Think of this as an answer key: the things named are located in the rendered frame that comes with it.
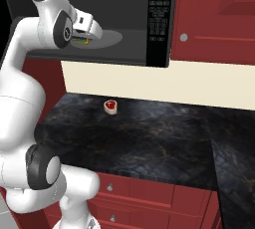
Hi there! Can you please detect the red cupboard door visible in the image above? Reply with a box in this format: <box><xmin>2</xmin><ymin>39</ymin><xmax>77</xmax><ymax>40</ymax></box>
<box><xmin>169</xmin><ymin>0</ymin><xmax>255</xmax><ymax>67</ymax></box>

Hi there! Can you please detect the red cabinet side panel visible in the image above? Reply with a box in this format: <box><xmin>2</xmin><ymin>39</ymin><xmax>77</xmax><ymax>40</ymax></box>
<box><xmin>21</xmin><ymin>58</ymin><xmax>68</xmax><ymax>124</ymax></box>

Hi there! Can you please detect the yellow green sponge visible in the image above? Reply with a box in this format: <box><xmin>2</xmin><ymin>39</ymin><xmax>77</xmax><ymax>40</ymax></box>
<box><xmin>72</xmin><ymin>35</ymin><xmax>93</xmax><ymax>46</ymax></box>

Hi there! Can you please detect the red drawer front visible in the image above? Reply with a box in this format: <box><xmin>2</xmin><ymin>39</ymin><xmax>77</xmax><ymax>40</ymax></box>
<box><xmin>87</xmin><ymin>198</ymin><xmax>172</xmax><ymax>229</ymax></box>
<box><xmin>94</xmin><ymin>171</ymin><xmax>132</xmax><ymax>198</ymax></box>

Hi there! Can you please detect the red cabinet front panel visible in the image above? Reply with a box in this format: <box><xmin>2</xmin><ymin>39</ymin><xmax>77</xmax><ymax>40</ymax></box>
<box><xmin>167</xmin><ymin>184</ymin><xmax>223</xmax><ymax>229</ymax></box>
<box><xmin>129</xmin><ymin>176</ymin><xmax>176</xmax><ymax>209</ymax></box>

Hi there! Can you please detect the black microwave door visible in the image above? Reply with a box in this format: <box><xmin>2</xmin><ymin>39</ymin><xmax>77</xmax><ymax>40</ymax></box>
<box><xmin>0</xmin><ymin>0</ymin><xmax>17</xmax><ymax>67</ymax></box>

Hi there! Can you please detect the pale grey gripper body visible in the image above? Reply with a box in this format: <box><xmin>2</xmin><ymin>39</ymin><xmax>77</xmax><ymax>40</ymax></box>
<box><xmin>73</xmin><ymin>20</ymin><xmax>106</xmax><ymax>41</ymax></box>

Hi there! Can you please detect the black microwave oven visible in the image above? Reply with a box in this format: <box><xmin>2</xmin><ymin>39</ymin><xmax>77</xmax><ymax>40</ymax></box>
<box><xmin>0</xmin><ymin>0</ymin><xmax>179</xmax><ymax>69</ymax></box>

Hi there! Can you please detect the grey microwave turntable plate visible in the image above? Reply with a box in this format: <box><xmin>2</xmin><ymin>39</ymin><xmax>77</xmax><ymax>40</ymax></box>
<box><xmin>71</xmin><ymin>28</ymin><xmax>125</xmax><ymax>50</ymax></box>

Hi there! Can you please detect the raw red steak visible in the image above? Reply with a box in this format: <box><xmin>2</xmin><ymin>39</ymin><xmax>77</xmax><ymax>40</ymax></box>
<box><xmin>103</xmin><ymin>99</ymin><xmax>119</xmax><ymax>115</ymax></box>

